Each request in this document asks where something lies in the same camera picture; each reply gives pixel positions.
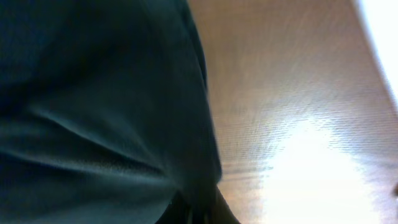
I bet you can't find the black Nike t-shirt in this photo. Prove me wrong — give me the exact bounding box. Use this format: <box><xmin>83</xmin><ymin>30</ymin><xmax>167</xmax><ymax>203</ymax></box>
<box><xmin>1</xmin><ymin>0</ymin><xmax>237</xmax><ymax>224</ymax></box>

